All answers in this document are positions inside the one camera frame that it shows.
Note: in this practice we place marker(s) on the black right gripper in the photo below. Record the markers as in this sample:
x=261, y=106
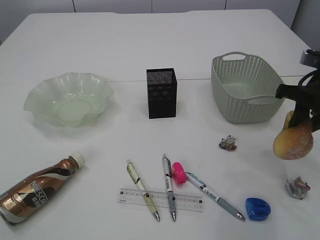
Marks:
x=310, y=85

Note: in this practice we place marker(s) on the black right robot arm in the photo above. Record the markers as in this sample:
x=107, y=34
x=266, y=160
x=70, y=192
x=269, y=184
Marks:
x=309, y=58

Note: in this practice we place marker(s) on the pale green woven basket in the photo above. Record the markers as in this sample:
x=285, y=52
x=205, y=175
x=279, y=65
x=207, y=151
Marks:
x=244, y=89

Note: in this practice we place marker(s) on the blue pencil sharpener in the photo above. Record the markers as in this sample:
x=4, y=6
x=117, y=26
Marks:
x=257, y=209

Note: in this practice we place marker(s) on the blue grip pen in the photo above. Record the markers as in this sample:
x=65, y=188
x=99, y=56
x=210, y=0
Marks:
x=194, y=180

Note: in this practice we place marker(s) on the black mesh pen holder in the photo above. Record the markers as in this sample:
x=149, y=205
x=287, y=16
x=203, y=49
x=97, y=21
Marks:
x=161, y=93

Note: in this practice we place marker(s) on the grey barrel pen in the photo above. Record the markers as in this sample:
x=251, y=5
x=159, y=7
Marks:
x=168, y=185

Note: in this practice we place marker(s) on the cream barrel pen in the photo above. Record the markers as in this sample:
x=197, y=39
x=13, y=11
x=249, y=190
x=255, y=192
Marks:
x=137, y=179

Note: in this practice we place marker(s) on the pale green wavy plate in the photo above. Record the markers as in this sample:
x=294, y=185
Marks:
x=71, y=100

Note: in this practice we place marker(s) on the clear plastic ruler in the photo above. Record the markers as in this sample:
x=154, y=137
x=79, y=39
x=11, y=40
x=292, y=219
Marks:
x=160, y=199

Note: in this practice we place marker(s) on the brown coffee bottle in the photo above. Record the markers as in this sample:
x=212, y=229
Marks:
x=36, y=190

